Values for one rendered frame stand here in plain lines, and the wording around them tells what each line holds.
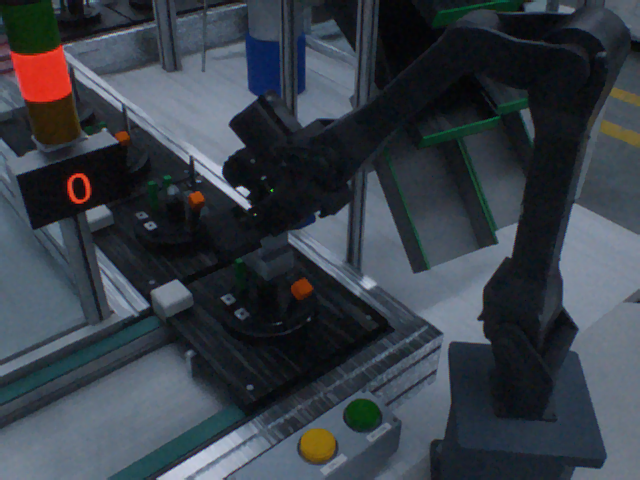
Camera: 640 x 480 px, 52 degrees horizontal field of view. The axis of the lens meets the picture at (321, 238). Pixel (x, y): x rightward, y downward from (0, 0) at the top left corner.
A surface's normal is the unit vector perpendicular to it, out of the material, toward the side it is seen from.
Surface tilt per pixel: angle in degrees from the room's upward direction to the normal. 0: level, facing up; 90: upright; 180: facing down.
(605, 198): 1
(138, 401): 0
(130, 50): 90
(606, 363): 0
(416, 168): 45
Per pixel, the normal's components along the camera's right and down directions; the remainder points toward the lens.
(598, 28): 0.36, -0.58
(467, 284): 0.01, -0.80
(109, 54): 0.63, 0.47
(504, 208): 0.36, -0.19
